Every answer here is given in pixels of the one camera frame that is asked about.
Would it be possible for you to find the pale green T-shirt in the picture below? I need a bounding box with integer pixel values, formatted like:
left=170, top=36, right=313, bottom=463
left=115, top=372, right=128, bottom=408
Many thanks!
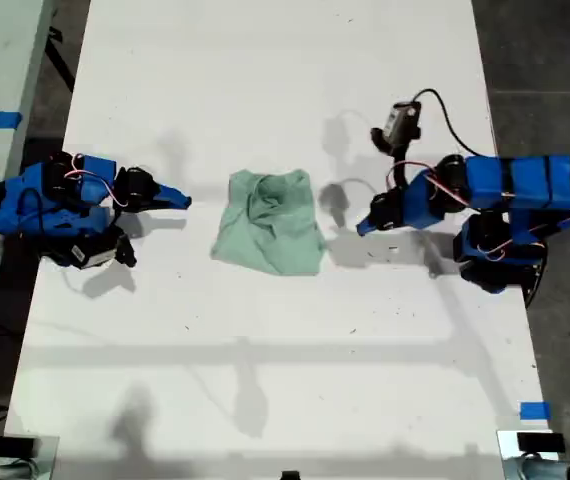
left=209, top=168, right=327, bottom=276

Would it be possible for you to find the short blue tape strip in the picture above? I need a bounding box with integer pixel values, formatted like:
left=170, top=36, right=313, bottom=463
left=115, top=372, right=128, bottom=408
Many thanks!
left=519, top=401, right=551, bottom=421

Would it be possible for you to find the silver metal plate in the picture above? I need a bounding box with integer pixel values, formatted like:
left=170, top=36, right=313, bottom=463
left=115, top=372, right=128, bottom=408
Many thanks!
left=496, top=428, right=559, bottom=480
left=2, top=433, right=61, bottom=480

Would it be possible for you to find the small black box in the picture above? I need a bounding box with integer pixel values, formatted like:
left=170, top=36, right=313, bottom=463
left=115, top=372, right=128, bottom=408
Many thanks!
left=517, top=432, right=566, bottom=454
left=0, top=436, right=39, bottom=457

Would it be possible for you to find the grey tube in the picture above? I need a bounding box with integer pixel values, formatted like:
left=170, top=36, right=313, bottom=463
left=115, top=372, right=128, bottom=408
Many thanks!
left=0, top=459, right=41, bottom=480
left=502, top=455, right=570, bottom=480

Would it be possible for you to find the black camera stalk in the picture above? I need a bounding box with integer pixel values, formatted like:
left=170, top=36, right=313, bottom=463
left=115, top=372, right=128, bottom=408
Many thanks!
left=387, top=147, right=414, bottom=194
left=107, top=205, right=127, bottom=239

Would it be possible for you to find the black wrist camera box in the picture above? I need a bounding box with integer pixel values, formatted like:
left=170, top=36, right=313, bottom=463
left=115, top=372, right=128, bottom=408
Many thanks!
left=369, top=101, right=423, bottom=155
left=67, top=230, right=138, bottom=271

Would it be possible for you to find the black base cable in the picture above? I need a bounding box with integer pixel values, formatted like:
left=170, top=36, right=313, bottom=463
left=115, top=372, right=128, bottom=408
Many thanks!
left=524, top=239, right=550, bottom=309

